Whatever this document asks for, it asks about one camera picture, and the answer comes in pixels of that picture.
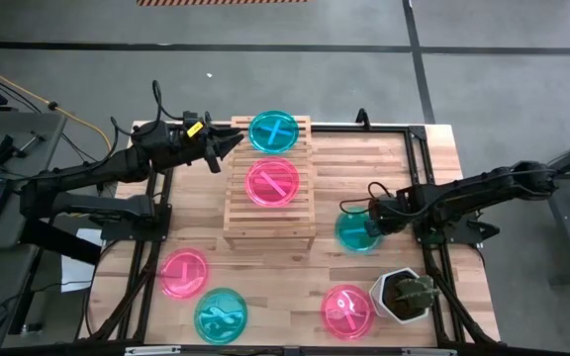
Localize white hexagonal plant pot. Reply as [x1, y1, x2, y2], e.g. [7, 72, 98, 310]
[368, 266, 437, 326]

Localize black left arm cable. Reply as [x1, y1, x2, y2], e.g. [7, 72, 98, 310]
[110, 79, 187, 137]

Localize green cactus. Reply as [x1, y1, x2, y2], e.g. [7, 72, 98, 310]
[394, 275, 442, 311]

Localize white paper sheet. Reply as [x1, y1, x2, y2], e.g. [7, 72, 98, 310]
[60, 227, 103, 293]

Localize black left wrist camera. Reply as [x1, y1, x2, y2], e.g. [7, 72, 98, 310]
[181, 110, 207, 131]

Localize grey desk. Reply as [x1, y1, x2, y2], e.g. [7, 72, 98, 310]
[0, 111, 66, 248]

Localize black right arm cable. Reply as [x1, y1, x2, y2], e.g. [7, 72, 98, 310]
[338, 181, 395, 215]

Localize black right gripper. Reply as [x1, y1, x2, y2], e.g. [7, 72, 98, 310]
[362, 192, 411, 238]

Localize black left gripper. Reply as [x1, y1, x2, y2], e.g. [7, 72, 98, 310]
[165, 121, 245, 174]

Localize black clamp tools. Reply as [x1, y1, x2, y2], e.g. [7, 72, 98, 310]
[0, 131, 47, 167]

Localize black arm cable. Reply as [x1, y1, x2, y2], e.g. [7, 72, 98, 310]
[338, 181, 395, 215]
[110, 79, 187, 137]

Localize black aluminium table frame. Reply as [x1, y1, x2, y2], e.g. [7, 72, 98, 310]
[74, 107, 503, 356]

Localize slatted wooden shelf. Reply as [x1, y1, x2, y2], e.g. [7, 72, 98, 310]
[222, 115, 318, 252]

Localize yellow cable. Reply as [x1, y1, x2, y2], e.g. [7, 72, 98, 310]
[0, 54, 116, 159]

